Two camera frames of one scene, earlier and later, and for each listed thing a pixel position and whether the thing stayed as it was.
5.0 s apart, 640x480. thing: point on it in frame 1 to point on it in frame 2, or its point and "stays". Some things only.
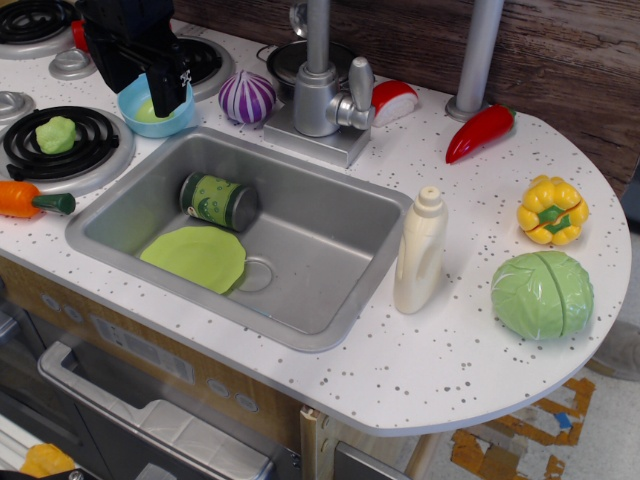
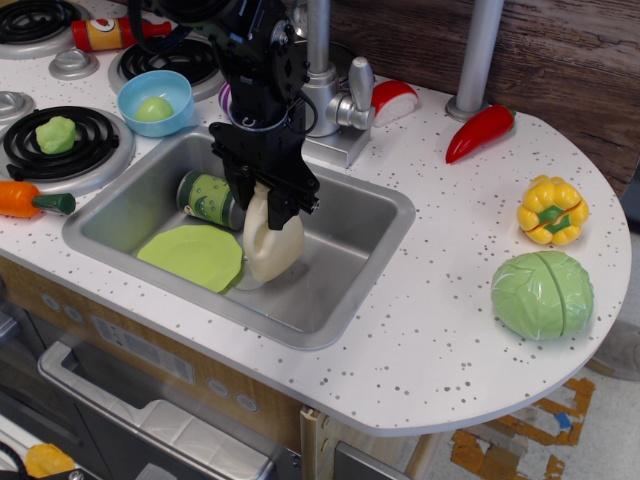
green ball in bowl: [146, 112] stays
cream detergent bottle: [421, 253] to [272, 254]
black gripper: [127, 36] to [278, 159]
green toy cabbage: [542, 296] stays
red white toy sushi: [391, 99] stays
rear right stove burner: [207, 66] stays
